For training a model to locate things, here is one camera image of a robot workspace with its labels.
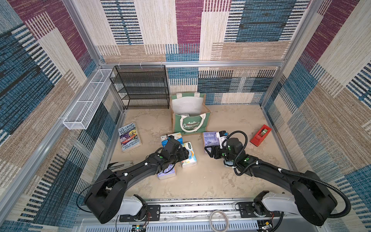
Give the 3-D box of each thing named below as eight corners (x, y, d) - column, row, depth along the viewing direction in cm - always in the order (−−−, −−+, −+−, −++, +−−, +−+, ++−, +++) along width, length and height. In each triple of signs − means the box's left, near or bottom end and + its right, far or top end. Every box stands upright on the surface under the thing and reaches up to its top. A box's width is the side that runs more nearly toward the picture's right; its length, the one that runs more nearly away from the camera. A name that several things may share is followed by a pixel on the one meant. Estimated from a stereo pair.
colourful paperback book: (123, 152, 98) (121, 149, 94) (119, 131, 109) (117, 128, 106) (142, 145, 101) (141, 142, 98) (136, 125, 112) (135, 122, 109)
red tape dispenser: (248, 142, 102) (252, 136, 95) (259, 129, 109) (264, 122, 102) (258, 148, 98) (262, 142, 92) (268, 134, 105) (273, 128, 99)
